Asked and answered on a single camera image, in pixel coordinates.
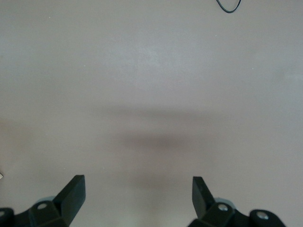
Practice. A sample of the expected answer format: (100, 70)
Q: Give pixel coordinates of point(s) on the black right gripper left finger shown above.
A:
(68, 201)

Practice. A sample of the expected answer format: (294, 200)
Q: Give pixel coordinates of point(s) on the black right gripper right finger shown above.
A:
(203, 203)

